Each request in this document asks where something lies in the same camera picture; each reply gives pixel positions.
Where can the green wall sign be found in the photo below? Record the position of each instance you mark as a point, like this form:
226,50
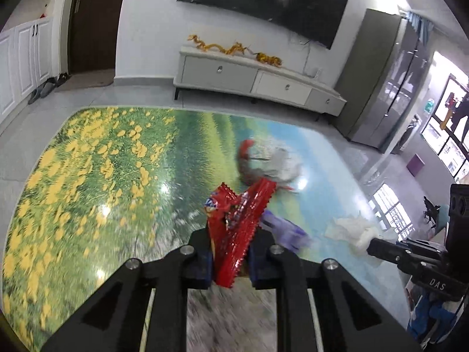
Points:
429,105

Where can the white cupboard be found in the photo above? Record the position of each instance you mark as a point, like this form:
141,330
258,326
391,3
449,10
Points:
22,55

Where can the golden tiger ornament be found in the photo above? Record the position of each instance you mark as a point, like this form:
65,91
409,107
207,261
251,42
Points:
269,59

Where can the purple wrapper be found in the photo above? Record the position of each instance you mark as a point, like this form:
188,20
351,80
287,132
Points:
285,227

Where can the wall posters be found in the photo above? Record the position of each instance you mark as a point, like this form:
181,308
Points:
454,124

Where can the brown doormat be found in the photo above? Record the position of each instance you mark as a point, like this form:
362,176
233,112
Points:
91,79

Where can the purple box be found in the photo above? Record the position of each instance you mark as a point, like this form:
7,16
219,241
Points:
416,165

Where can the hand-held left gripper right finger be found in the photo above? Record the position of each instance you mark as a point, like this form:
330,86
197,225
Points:
262,260

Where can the golden dragon ornament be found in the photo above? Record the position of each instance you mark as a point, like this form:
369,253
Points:
234,48

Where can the dark brown door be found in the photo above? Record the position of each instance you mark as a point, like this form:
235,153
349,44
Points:
95,25

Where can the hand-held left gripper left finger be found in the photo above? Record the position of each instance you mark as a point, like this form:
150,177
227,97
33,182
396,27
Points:
201,260

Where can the grey refrigerator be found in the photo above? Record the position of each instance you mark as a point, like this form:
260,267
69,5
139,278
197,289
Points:
381,80

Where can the white television cabinet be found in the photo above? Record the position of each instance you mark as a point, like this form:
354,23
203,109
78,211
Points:
220,69

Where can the crumpled white plastic bag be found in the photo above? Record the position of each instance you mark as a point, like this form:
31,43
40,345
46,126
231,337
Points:
278,165

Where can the dark shoes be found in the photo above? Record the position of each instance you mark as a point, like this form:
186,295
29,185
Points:
63,79

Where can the white tissue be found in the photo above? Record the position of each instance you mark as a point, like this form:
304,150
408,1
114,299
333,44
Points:
351,231

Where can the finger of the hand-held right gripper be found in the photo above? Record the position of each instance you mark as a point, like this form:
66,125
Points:
384,250
428,247

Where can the red snack bag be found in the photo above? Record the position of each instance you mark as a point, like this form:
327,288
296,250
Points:
238,234

